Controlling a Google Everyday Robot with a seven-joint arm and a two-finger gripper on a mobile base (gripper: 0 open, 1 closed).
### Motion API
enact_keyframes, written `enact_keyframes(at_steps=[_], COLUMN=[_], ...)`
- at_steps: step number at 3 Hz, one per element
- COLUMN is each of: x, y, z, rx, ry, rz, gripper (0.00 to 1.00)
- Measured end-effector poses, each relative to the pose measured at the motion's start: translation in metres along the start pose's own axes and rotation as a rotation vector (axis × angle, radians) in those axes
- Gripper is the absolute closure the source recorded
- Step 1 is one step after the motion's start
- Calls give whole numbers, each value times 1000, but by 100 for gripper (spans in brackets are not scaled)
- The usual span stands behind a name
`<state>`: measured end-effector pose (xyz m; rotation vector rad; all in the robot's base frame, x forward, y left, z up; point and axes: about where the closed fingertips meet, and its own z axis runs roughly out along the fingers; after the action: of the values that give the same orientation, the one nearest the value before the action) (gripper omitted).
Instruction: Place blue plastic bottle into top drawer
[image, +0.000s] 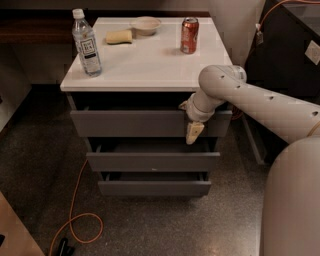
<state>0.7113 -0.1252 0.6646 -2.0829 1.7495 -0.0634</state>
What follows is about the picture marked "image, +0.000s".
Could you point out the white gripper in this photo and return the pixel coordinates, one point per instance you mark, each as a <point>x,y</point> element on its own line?
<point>195,113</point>

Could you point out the grey top drawer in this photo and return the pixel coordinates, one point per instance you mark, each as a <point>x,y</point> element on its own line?
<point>130,123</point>

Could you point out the grey drawer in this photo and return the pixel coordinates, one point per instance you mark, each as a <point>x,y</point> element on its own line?
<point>190,184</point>
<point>152,155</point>
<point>130,123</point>

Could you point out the clear blue plastic water bottle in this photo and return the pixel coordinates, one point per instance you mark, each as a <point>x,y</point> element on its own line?
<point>85,42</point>

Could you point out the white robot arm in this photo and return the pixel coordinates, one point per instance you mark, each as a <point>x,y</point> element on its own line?
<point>291,208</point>

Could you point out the white top drawer cabinet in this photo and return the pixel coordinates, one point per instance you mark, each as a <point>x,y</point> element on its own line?
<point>152,64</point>

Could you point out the grey middle drawer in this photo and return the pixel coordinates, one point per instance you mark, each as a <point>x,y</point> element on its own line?
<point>152,155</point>

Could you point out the grey bottom drawer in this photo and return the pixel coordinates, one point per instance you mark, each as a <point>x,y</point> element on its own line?
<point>190,184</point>

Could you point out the red soda can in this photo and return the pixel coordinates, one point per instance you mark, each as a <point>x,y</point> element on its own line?
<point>189,34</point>

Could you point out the beige bowl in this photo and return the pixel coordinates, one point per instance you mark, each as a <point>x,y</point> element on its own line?
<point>145,25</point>

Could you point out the yellow sponge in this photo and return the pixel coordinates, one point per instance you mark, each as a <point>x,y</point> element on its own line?
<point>119,37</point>

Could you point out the black plug on floor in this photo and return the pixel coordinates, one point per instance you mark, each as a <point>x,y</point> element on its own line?
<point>64,249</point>

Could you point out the wooden board corner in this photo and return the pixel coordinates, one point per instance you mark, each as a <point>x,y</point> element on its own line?
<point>15,239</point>

